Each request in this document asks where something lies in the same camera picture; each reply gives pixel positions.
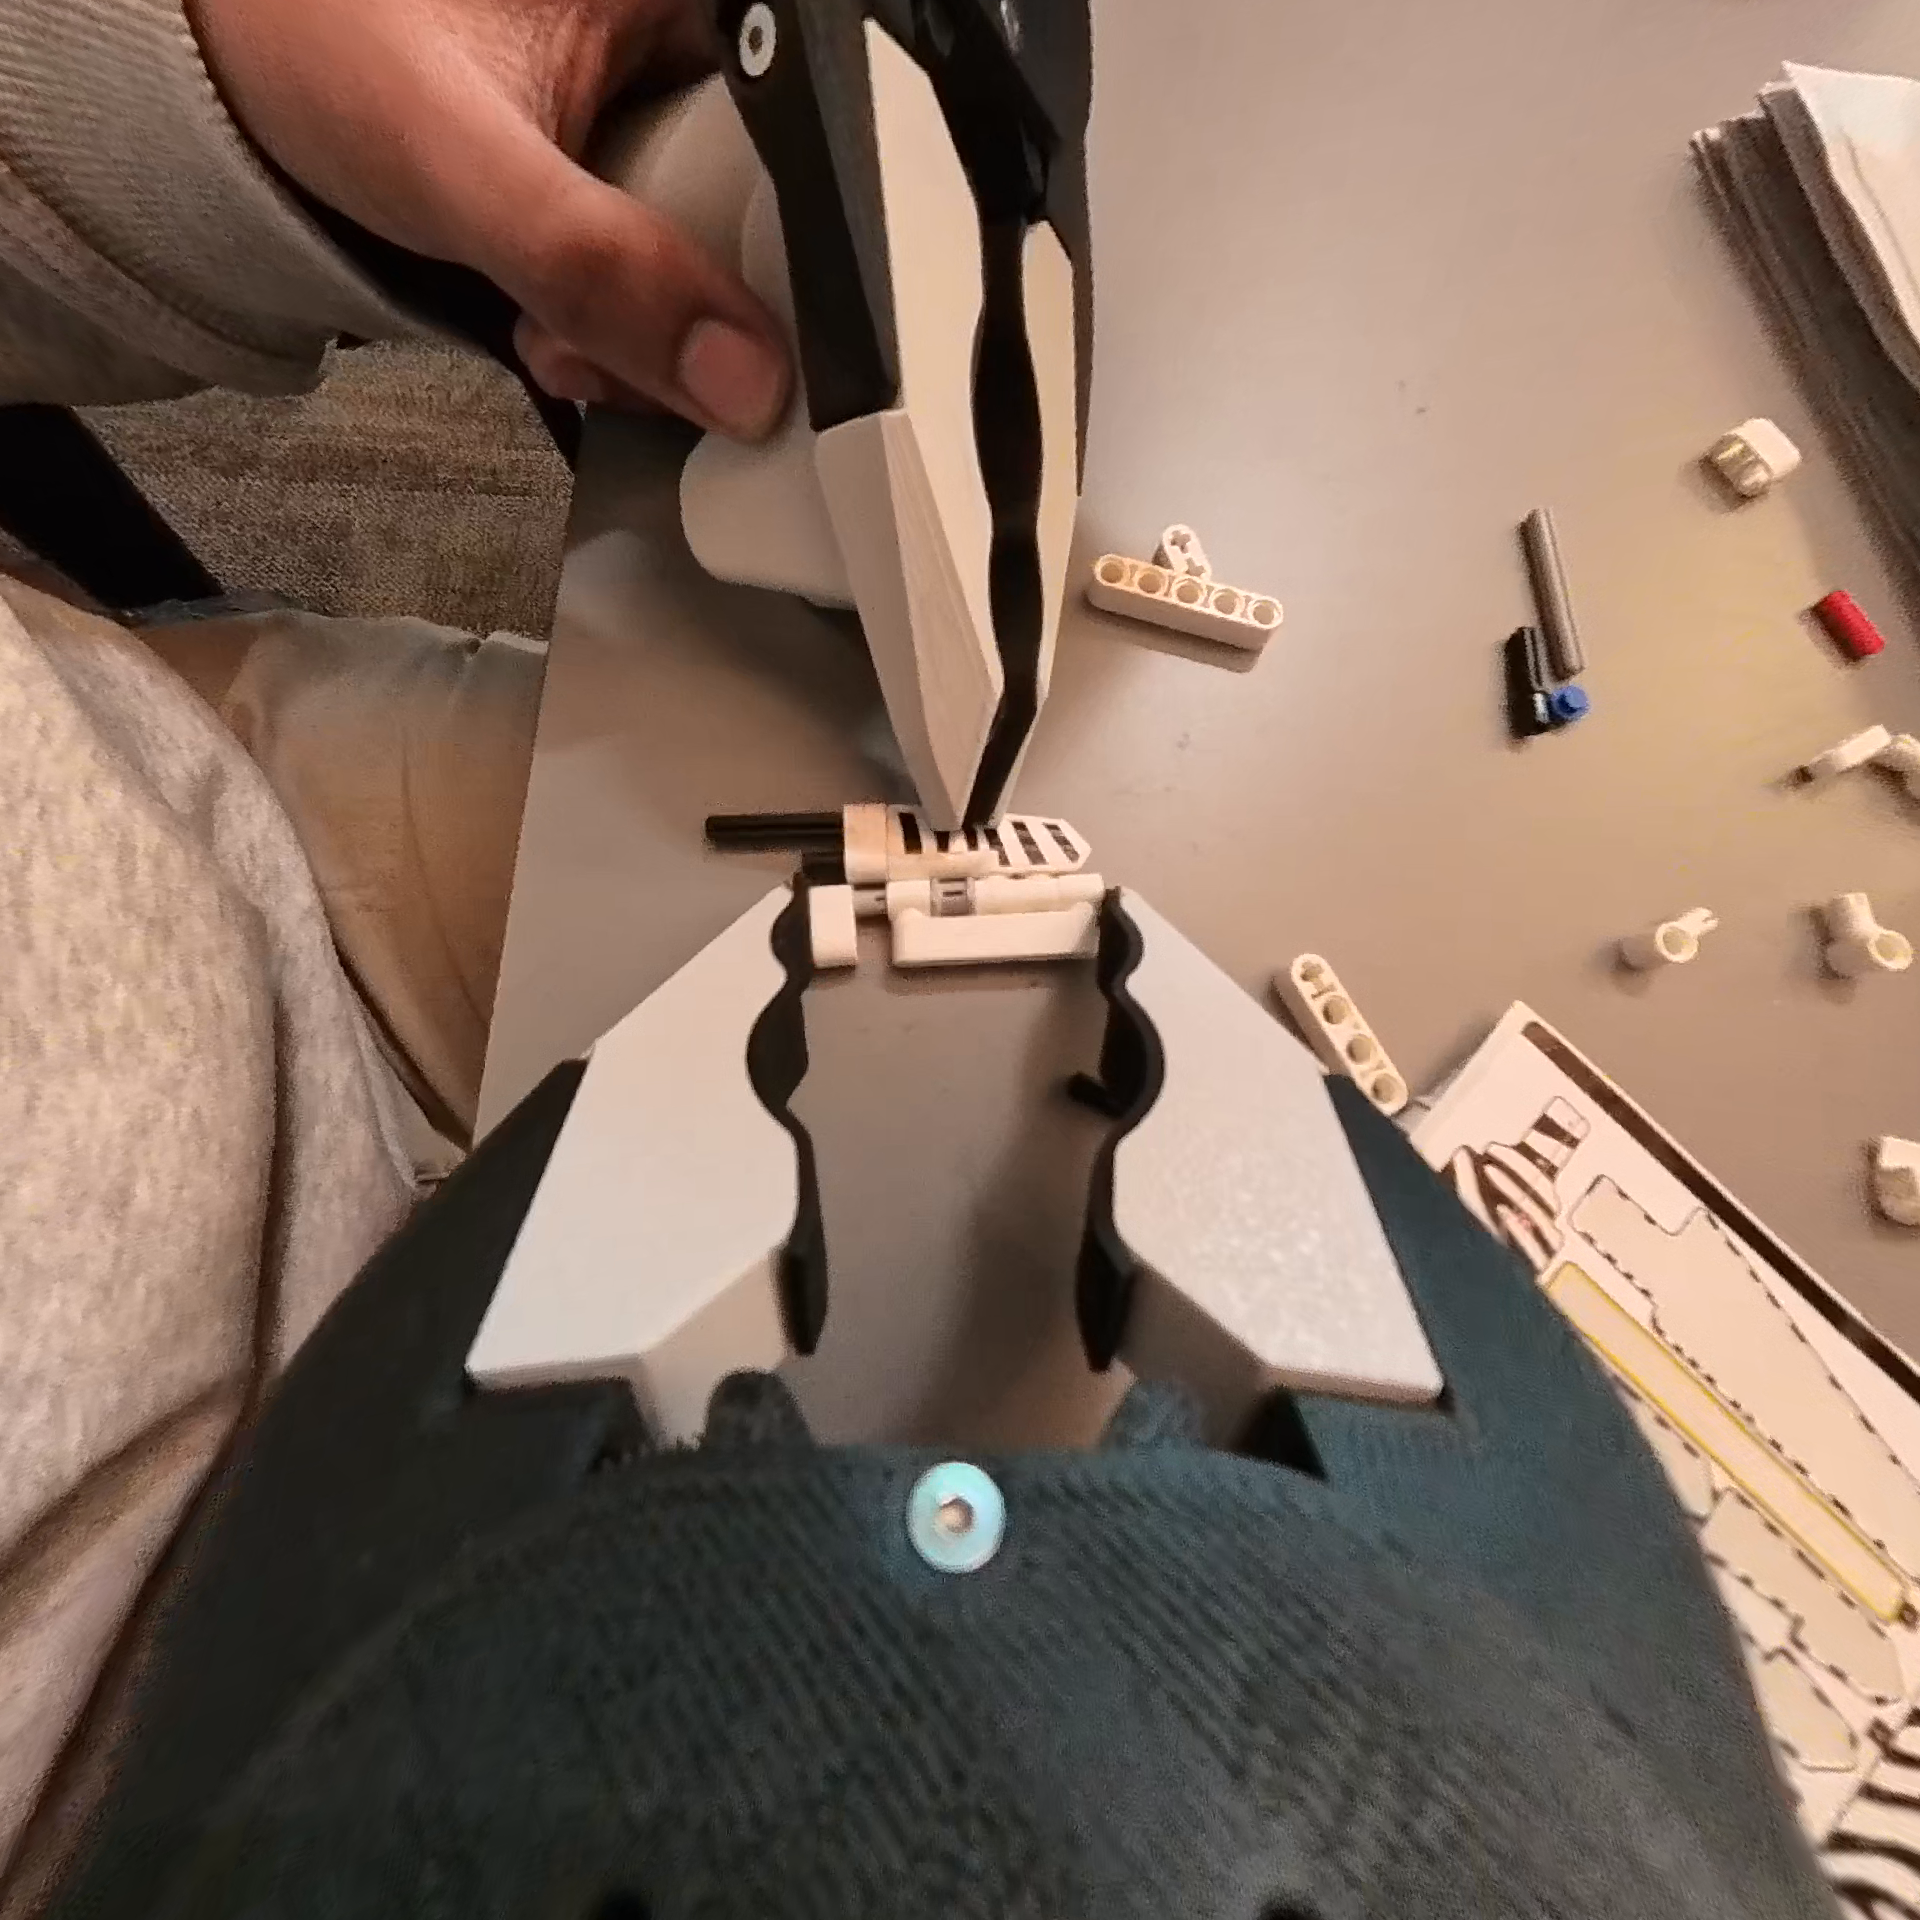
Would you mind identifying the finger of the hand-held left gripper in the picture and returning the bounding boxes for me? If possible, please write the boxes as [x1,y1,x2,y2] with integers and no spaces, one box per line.
[975,221,1088,825]
[813,24,1010,825]

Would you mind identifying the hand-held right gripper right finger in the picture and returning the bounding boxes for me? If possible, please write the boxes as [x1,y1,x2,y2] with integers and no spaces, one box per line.
[1072,885,1451,1412]

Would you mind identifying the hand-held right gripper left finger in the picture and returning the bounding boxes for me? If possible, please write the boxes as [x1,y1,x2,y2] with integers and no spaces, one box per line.
[466,883,832,1444]

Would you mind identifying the white zebra-striped lego assembly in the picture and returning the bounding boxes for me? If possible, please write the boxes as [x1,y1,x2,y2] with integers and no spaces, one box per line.
[703,803,1112,977]

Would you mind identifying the person's left forearm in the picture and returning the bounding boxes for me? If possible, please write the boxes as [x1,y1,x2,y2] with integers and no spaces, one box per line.
[0,0,518,404]

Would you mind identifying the white L-shaped lego beam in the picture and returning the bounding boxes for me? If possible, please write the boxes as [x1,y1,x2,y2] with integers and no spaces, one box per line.
[1275,950,1412,1121]

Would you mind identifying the white five-hole lego beam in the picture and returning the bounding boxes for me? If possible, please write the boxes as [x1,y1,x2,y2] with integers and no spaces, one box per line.
[1085,550,1286,651]

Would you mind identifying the grey lego axle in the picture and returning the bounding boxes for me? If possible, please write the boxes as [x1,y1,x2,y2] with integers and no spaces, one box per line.
[1519,510,1586,681]

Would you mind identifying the white T-shaped lego connector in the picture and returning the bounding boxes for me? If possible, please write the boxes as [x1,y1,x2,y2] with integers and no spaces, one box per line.
[1812,892,1917,981]

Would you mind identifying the white angled lego beam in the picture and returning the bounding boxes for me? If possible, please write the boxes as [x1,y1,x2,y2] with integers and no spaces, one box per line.
[1707,421,1804,498]

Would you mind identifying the lego instruction booklet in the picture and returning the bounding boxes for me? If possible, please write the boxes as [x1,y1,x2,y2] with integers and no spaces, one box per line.
[1690,59,1920,393]

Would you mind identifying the person's left hand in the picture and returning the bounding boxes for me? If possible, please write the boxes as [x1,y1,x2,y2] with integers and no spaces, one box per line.
[194,0,798,443]

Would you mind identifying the tan cloth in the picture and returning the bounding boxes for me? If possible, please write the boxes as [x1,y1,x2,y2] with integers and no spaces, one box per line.
[141,598,549,1144]

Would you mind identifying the zebra sticker sheet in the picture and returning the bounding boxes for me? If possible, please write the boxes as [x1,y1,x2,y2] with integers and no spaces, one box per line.
[1411,1000,1920,1920]

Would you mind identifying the person's grey sweatpants leg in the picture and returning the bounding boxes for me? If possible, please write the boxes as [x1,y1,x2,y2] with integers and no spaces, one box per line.
[0,570,518,1920]

